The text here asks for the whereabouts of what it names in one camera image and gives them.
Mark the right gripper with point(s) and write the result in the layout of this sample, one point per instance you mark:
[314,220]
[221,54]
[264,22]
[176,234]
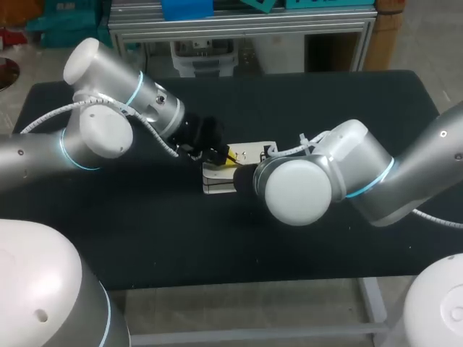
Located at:
[244,179]

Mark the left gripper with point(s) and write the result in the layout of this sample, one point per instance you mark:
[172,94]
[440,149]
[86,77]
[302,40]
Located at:
[200,132]

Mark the white handbag with gold clasp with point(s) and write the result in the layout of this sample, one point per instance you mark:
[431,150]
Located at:
[220,180]

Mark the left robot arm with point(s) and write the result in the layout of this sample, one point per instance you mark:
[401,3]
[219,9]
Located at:
[32,155]

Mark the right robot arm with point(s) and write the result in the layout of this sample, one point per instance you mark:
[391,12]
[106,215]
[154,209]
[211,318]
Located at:
[405,162]

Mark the blue plastic bin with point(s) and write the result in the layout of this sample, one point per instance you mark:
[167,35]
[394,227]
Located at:
[186,8]

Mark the brown cardboard box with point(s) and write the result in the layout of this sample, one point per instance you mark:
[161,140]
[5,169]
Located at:
[387,36]

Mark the aluminium frame shelf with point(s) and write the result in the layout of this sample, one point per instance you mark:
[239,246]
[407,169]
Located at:
[238,23]

